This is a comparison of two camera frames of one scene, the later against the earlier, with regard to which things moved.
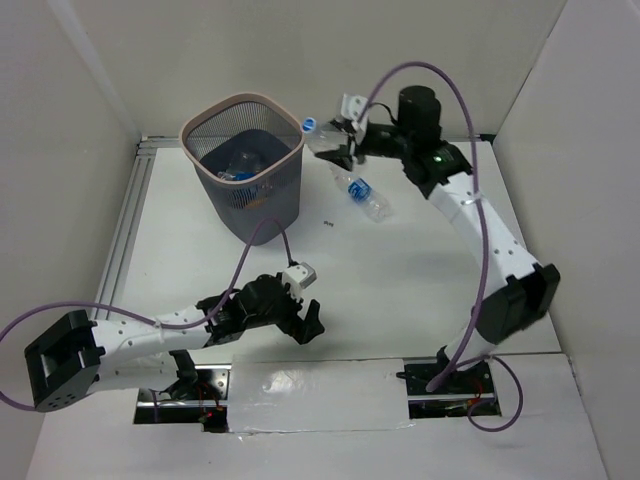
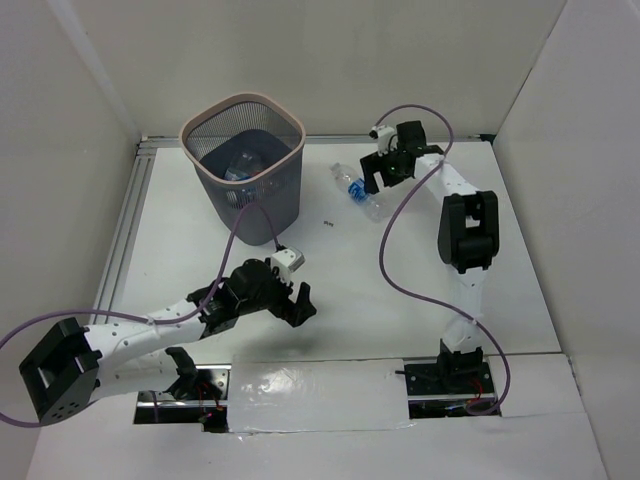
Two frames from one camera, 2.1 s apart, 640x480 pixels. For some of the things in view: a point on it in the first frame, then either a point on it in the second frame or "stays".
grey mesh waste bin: [246, 149] stays
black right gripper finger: [345, 124] -> [392, 175]
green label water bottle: [244, 162] stays
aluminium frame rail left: [142, 163] stays
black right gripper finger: [339, 156] -> [370, 164]
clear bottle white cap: [320, 138] -> [240, 196]
